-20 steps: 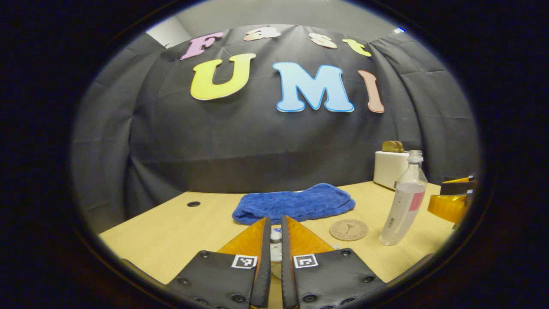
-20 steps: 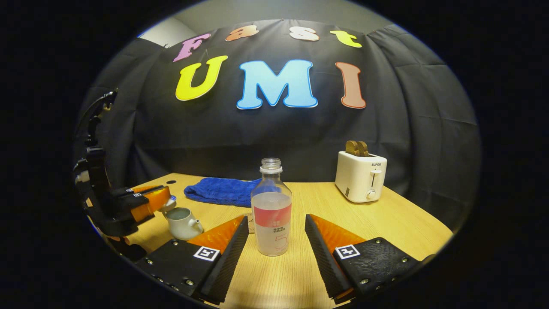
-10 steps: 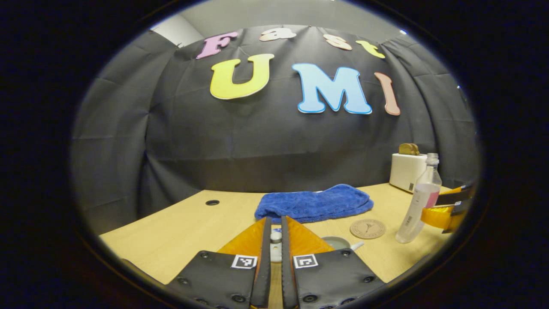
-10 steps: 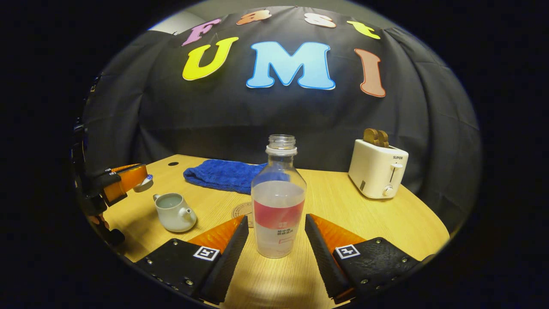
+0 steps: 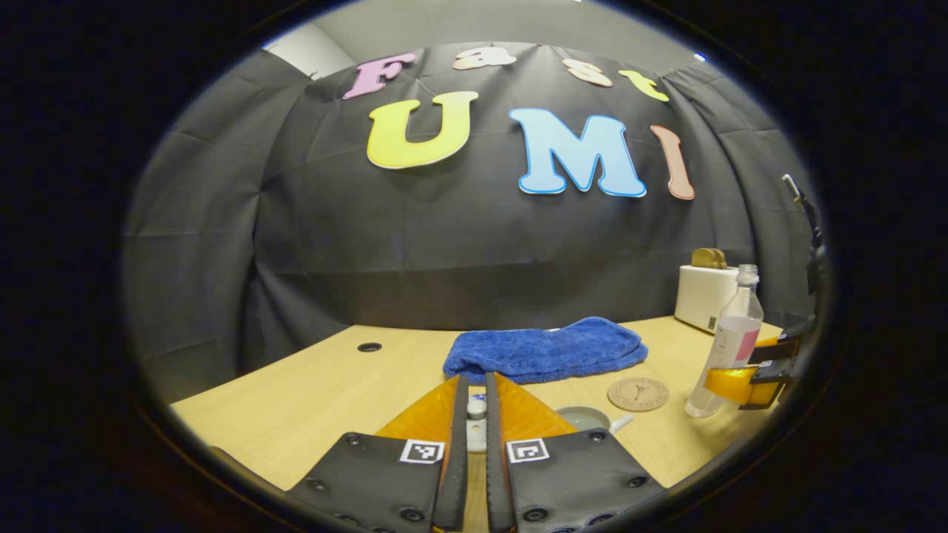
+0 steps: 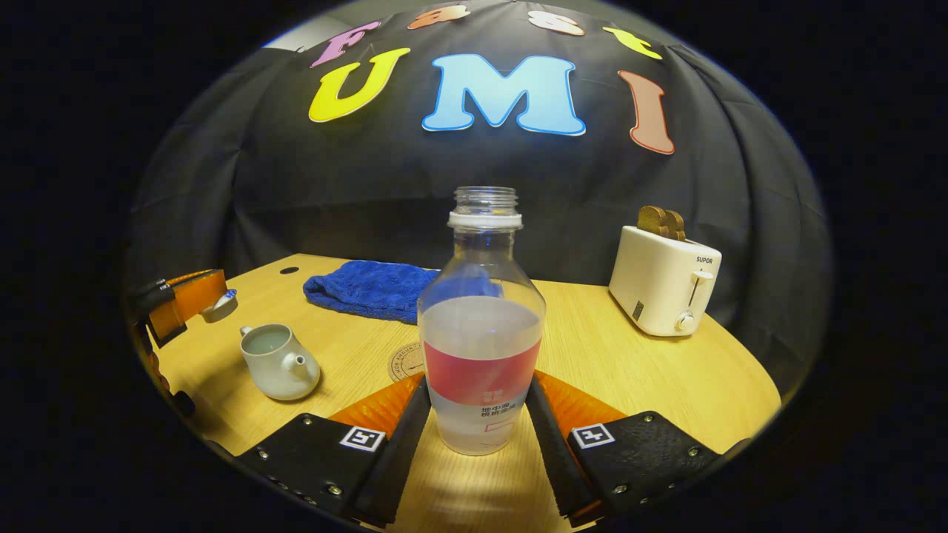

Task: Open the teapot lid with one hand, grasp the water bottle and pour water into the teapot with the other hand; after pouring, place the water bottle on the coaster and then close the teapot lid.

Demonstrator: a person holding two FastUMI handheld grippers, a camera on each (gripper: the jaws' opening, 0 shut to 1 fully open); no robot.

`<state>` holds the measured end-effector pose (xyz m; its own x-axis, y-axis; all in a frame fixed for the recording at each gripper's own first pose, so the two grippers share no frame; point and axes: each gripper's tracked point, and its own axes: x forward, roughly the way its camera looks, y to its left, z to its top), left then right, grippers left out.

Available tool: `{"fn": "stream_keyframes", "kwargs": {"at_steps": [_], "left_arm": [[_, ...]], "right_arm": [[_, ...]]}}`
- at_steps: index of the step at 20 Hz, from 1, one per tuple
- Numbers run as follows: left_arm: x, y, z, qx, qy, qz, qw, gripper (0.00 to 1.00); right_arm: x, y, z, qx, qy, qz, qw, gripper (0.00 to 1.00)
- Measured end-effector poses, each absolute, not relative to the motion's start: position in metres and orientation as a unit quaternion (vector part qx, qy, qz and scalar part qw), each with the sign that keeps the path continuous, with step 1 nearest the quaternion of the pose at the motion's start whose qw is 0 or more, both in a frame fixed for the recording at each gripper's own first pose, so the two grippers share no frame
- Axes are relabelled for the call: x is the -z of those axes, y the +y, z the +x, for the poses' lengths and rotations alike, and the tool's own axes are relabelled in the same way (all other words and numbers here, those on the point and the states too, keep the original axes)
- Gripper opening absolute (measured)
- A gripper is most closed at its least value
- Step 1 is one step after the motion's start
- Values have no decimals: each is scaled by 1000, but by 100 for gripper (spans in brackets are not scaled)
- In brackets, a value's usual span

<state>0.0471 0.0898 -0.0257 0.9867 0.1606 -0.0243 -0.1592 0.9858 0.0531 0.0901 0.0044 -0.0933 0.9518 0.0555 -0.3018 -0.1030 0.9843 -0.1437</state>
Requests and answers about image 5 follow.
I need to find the white toaster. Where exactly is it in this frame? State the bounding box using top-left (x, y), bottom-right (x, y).
top-left (674, 264), bottom-right (741, 335)

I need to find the round cork coaster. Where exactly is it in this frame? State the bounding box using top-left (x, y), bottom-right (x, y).
top-left (607, 377), bottom-right (670, 413)

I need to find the white teacup lid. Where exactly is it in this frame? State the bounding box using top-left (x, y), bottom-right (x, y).
top-left (466, 399), bottom-right (489, 455)

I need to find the white ceramic teacup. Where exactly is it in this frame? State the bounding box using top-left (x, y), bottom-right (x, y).
top-left (555, 405), bottom-right (635, 435)

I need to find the black backdrop cloth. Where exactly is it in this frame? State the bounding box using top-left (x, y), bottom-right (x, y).
top-left (122, 41), bottom-right (819, 404)

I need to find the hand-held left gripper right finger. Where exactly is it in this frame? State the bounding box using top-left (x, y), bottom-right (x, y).
top-left (485, 372), bottom-right (667, 533)

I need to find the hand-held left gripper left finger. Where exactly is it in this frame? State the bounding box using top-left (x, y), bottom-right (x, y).
top-left (287, 375), bottom-right (470, 533)

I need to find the clear plastic water bottle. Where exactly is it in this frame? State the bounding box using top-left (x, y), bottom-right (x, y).
top-left (685, 264), bottom-right (764, 419)

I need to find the blue towel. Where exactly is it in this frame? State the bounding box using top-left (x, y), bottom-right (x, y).
top-left (443, 317), bottom-right (649, 386)

